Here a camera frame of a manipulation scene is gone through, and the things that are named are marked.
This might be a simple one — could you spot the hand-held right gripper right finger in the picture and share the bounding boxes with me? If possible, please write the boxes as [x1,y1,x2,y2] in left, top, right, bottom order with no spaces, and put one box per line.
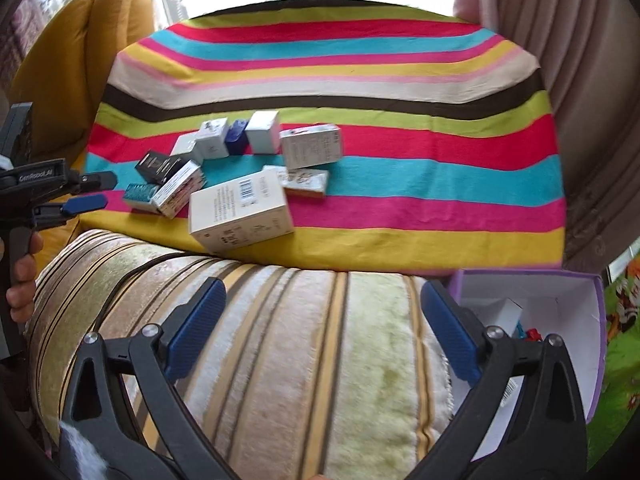
[400,280,588,480]

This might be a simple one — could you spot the glossy plain white box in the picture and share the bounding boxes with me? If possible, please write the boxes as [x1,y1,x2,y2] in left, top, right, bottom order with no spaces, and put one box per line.
[245,110,281,155]

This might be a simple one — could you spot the person's left hand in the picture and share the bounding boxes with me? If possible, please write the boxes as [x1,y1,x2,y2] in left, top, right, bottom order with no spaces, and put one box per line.
[5,232,46,327]

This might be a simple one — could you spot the white saxophone print box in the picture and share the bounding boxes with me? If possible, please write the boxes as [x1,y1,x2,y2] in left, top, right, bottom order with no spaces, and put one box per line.
[194,118,230,161]

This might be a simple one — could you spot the green cartoon mat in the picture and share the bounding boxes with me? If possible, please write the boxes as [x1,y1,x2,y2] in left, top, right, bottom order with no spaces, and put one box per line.
[586,254,640,443]

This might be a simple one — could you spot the striped plush cushion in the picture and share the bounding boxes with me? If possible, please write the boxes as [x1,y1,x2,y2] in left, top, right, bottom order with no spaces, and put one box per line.
[25,229,461,480]

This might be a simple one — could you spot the yellow sofa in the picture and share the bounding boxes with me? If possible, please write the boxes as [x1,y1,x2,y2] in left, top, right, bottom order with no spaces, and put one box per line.
[10,0,157,171]

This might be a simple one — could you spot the black box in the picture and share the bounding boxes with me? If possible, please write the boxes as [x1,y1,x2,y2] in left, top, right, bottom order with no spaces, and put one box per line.
[134,149,189,185]

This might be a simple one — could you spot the purple cardboard box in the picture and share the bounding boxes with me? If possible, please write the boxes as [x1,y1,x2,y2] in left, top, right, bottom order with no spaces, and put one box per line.
[446,269,607,462]

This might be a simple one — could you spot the white box with silver print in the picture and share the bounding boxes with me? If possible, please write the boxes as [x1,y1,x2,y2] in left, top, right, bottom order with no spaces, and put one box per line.
[279,126,345,170]

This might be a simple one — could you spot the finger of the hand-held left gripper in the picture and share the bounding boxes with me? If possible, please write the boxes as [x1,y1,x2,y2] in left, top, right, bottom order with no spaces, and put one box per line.
[30,193,109,223]
[65,171,118,196]

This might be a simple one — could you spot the striped colourful blanket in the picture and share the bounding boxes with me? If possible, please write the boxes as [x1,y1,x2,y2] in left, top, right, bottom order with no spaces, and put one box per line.
[80,0,568,277]

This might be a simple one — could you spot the pink curtain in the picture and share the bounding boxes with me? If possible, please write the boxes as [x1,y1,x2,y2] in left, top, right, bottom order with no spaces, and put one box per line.
[452,0,640,273]

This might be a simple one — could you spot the white patterned long box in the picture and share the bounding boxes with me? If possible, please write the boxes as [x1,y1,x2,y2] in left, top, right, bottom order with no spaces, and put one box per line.
[151,160,207,220]

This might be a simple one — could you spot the dark blue box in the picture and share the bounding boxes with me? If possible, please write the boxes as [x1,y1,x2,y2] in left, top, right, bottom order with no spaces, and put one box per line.
[224,119,250,156]

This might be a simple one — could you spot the small white box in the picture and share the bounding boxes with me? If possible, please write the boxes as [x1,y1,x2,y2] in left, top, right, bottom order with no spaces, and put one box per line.
[170,134,204,165]

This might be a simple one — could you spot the small white carton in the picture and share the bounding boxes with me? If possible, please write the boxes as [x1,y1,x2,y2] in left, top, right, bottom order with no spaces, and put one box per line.
[464,297,524,337]

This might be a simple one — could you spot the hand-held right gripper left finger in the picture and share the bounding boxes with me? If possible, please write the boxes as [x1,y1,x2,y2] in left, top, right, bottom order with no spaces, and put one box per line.
[59,276,236,480]

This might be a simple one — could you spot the flower patterned flat box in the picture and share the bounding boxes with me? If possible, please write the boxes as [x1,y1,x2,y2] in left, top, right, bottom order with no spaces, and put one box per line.
[262,164,330,199]

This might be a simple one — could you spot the teal glitter box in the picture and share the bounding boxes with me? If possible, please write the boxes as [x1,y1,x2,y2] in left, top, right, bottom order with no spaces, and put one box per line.
[123,183,162,213]

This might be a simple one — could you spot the large white barcode box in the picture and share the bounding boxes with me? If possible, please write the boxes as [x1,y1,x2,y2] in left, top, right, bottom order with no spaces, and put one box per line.
[188,170,295,255]

